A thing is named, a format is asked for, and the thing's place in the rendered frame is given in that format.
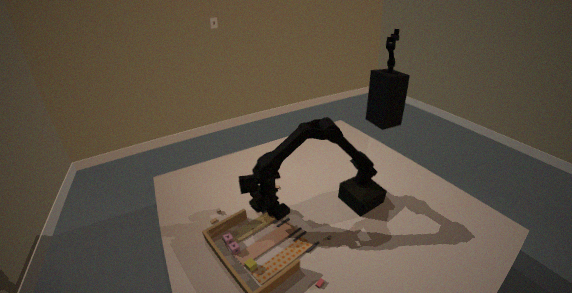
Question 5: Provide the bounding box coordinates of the yellow strip with green crosshatch pattern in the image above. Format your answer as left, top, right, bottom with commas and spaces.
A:
256, 212, 276, 227

